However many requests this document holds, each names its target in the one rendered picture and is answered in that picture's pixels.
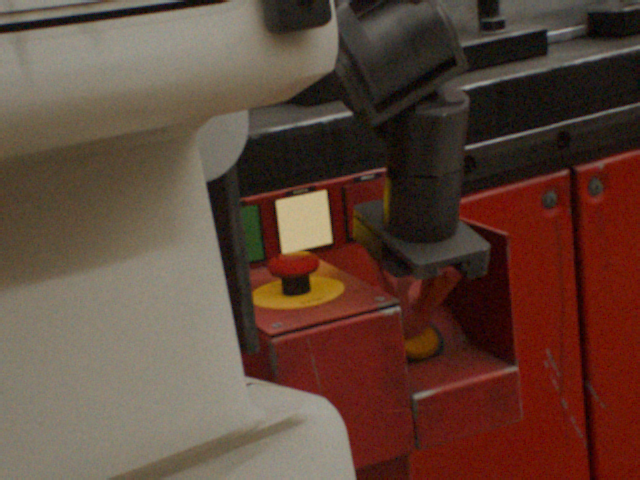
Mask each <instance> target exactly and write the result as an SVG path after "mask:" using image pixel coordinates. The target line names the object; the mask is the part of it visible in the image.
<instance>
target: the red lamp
mask: <svg viewBox="0 0 640 480"><path fill-rule="evenodd" d="M384 190H385V178H380V179H375V180H371V181H366V182H361V183H356V184H352V185H348V186H345V195H346V204H347V213H348V222H349V238H353V223H354V222H353V214H354V206H355V205H357V204H362V203H367V202H371V201H376V200H381V199H384Z"/></svg>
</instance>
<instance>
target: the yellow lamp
mask: <svg viewBox="0 0 640 480"><path fill-rule="evenodd" d="M276 205H277V213H278V221H279V228H280V236H281V245H282V253H287V252H294V251H298V250H303V249H306V248H310V247H315V246H319V245H323V244H328V243H331V242H332V238H331V229H330V221H329V212H328V203H327V194H326V191H320V192H315V193H311V194H306V195H302V196H297V197H293V198H288V199H283V200H279V201H276Z"/></svg>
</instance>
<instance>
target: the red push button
mask: <svg viewBox="0 0 640 480"><path fill-rule="evenodd" d="M319 265H320V262H319V259H318V257H317V256H316V255H313V254H311V253H308V252H304V251H294V252H287V253H283V254H280V255H278V256H276V257H275V258H273V259H272V260H270V261H269V262H268V266H267V269H268V271H269V272H270V274H271V275H272V276H274V277H279V278H281V285H282V293H283V295H285V296H289V297H296V296H302V295H305V294H308V293H309V292H310V291H311V287H310V279H309V274H311V273H313V272H315V271H316V270H317V269H318V267H319Z"/></svg>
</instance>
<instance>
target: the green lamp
mask: <svg viewBox="0 0 640 480"><path fill-rule="evenodd" d="M242 215H243V221H244V229H245V237H246V244H247V252H248V260H249V262H252V261H256V260H259V259H263V251H262V243H261V235H260V227H259V221H258V213H257V206H256V205H255V206H251V207H247V208H242Z"/></svg>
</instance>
